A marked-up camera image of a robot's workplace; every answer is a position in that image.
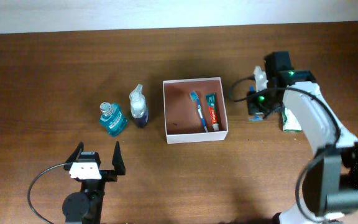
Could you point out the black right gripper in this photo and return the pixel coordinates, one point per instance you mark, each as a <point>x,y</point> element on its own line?
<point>255,107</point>

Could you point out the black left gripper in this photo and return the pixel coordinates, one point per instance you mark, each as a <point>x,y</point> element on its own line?
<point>111,175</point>

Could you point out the blue Gillette razor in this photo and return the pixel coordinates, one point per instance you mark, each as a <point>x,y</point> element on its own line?
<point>255,118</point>

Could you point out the Colgate toothpaste tube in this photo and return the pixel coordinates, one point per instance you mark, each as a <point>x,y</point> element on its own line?
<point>211,102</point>

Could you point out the blue and white toothbrush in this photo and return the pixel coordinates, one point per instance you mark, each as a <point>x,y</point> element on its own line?
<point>194,97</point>

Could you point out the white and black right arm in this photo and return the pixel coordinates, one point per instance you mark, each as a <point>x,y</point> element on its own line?
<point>327,187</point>

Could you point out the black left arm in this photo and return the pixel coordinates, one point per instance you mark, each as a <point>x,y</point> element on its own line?
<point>85,206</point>

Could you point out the teal Listerine mouthwash bottle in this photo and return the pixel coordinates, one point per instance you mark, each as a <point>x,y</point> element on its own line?
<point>112,118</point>

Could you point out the green and white soap packet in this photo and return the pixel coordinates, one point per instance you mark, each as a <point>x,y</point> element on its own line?
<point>290,123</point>

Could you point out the blue foam soap pump bottle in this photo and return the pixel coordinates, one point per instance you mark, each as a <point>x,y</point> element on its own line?
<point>139,109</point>

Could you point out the white open cardboard box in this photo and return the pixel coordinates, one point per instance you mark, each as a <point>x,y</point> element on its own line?
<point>182,122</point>

